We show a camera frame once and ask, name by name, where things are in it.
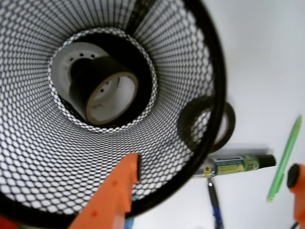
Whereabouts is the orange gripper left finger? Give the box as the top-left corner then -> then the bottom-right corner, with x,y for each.
69,154 -> 141,229

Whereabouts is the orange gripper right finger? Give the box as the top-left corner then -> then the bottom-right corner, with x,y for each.
287,164 -> 305,229

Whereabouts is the large black tape roll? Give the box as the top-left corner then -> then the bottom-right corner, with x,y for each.
176,96 -> 236,154

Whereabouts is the black green marker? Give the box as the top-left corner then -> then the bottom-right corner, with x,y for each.
193,155 -> 276,178

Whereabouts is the translucent white tape roll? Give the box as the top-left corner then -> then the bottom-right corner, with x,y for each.
51,42 -> 108,101

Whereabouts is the green pen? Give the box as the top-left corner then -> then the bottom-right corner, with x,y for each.
266,115 -> 302,203

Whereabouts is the blue black ballpoint pen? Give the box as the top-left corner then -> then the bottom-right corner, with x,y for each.
207,177 -> 224,229

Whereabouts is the small black tape roll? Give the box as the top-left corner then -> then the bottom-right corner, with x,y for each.
69,56 -> 139,126

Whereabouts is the black mesh pen holder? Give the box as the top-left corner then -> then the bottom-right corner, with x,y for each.
0,0 -> 226,229

